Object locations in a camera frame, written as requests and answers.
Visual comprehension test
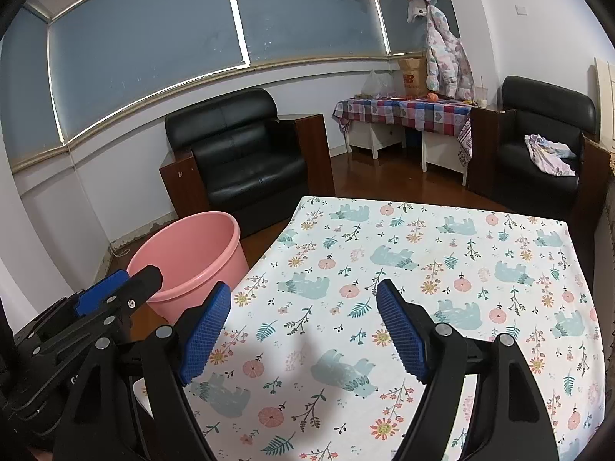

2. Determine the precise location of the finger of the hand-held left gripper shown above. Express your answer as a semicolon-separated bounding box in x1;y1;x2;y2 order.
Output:
16;270;132;343
30;265;164;362

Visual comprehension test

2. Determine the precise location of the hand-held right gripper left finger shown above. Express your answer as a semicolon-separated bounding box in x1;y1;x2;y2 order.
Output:
52;282;233;461

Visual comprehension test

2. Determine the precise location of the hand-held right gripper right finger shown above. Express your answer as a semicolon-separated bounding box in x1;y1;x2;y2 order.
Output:
376;279;560;461

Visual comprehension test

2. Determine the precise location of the pink plastic bucket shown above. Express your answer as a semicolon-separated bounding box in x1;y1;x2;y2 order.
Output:
127;211;251;322

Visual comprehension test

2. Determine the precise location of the floral bear printed tablecloth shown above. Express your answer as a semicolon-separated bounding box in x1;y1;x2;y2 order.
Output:
132;195;606;461

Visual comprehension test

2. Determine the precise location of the black armchair with wooden sides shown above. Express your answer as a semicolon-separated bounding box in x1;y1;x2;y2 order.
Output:
160;87;336;241
467;75;612;213

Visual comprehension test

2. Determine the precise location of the white desk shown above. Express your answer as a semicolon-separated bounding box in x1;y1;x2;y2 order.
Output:
347;122;470;187

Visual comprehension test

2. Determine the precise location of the checkered tablecloth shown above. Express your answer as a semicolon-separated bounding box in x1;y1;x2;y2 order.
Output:
334;97;474;161

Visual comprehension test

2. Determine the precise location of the white patterned cloth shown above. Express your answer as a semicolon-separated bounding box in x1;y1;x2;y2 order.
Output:
524;133;577;177

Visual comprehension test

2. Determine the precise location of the window with grey blinds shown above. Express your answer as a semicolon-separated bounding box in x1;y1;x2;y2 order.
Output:
0;0;455;174

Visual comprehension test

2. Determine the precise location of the clear plastic bag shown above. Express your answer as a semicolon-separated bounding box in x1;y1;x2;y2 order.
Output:
360;70;393;99

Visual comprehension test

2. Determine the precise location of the brown paper bag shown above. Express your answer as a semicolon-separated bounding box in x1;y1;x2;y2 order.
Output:
398;56;429;98

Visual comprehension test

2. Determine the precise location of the pastel printed padded jacket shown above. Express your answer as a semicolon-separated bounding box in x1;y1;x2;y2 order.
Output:
424;5;474;101

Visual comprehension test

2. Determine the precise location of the white headboard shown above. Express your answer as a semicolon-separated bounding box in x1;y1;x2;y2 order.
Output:
595;56;615;154

